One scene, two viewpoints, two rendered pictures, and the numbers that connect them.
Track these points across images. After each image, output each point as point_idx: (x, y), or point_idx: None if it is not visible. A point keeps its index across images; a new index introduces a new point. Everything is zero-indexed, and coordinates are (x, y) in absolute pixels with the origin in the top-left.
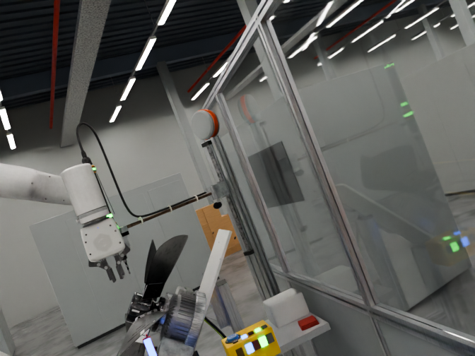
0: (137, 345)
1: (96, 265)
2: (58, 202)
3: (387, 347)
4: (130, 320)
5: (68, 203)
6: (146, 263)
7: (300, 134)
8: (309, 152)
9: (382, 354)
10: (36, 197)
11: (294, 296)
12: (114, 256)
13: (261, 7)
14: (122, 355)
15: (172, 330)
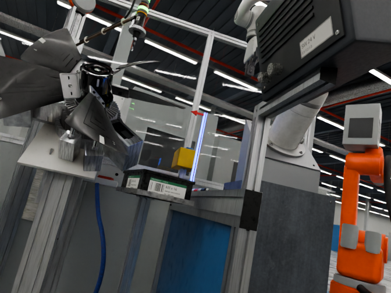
0: (103, 107)
1: (255, 60)
2: (251, 6)
3: None
4: (105, 81)
5: (247, 11)
6: (74, 44)
7: (199, 85)
8: (199, 95)
9: (167, 202)
10: (270, 0)
11: None
12: (141, 29)
13: (220, 35)
14: (93, 104)
15: (114, 118)
